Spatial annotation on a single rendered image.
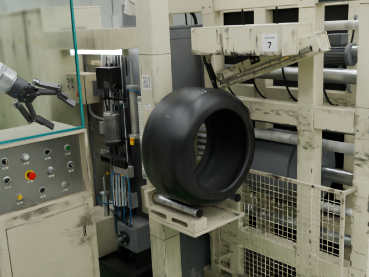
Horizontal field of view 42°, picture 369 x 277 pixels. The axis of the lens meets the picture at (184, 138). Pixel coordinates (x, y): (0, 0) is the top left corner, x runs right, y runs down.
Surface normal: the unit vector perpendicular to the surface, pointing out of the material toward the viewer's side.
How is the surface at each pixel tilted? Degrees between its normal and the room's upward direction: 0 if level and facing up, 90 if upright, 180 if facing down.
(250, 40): 90
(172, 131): 64
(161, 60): 90
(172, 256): 90
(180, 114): 48
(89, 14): 90
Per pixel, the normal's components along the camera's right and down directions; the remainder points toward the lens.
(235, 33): -0.74, 0.19
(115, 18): 0.59, 0.16
